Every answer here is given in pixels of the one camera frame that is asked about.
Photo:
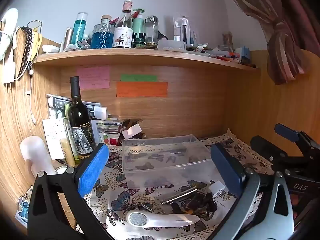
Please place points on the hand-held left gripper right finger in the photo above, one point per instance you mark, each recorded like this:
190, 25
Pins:
226, 172

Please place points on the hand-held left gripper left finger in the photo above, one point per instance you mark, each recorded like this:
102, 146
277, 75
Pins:
93, 170

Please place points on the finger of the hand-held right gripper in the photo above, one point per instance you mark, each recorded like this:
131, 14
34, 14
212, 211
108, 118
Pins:
267, 148
287, 132

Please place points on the white plug adapter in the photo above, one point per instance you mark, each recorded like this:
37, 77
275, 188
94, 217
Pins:
216, 187

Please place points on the black hair claw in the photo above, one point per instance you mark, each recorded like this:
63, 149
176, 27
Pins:
212, 201

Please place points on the silver metal hair clip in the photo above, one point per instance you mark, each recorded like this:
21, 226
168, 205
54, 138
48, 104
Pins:
180, 196

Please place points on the clear plastic container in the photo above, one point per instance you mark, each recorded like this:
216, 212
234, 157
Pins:
162, 160

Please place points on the red cloth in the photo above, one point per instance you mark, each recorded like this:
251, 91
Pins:
296, 205

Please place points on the round metal tin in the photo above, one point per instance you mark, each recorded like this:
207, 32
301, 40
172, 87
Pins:
62, 170

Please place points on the cream cosmetic tube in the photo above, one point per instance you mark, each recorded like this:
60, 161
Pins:
67, 152

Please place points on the stack of books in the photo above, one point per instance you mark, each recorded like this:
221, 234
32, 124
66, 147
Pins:
108, 130

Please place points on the butterfly print tablecloth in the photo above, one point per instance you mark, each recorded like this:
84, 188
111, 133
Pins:
120, 205

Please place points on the dark wine bottle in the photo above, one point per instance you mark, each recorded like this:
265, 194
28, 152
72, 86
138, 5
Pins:
80, 120

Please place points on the white paper card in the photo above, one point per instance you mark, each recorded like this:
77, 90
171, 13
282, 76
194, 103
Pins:
52, 135

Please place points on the translucent white plastic bottle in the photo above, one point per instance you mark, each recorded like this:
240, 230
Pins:
37, 155

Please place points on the brown glossy hair clip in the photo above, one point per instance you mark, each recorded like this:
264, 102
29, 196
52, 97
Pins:
131, 122

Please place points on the rolled newspaper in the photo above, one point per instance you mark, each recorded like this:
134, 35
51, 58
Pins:
60, 102

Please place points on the blue cartoon sticker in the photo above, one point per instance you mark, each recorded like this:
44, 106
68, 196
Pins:
24, 205

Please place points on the pink sticky note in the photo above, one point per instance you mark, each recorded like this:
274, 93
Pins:
93, 77

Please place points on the orange sticky note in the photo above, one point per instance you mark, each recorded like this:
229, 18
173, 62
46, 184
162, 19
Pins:
142, 89

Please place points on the brown striped curtain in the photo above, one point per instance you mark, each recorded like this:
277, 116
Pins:
280, 30

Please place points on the green sticky note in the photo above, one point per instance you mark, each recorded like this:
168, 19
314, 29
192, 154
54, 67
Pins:
138, 77

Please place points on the glass jar with sticks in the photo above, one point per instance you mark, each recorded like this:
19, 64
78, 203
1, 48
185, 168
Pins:
228, 41

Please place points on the pile of pens and cosmetics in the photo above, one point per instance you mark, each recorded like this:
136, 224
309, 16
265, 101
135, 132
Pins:
212, 52

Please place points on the wooden shelf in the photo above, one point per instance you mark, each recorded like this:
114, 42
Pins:
140, 55

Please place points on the white dish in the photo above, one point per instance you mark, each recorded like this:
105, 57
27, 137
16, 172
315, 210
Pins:
50, 48

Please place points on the blue liquid glass bottle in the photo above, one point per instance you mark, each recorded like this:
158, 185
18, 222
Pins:
102, 36

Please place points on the small silver can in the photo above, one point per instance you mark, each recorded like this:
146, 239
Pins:
69, 37

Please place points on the dark green round jar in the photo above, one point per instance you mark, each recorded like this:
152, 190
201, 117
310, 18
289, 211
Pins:
139, 41

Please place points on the clear bottle with label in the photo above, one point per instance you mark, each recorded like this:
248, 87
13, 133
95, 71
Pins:
123, 35

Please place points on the clear plastic tray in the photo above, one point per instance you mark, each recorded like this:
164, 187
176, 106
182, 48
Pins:
172, 45

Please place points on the teal bottle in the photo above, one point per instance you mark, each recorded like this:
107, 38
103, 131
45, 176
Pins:
80, 30

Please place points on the toothbrush package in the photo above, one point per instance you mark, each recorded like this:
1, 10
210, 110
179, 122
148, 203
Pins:
181, 28

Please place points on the clear glass bottle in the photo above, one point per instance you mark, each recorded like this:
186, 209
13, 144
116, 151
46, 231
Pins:
151, 30

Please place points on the mint green pump bottle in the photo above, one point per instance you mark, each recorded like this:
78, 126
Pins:
138, 25

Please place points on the white fluffy cloth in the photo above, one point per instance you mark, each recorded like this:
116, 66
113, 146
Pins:
10, 30

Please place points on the white wall charger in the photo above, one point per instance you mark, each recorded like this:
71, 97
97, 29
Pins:
9, 72

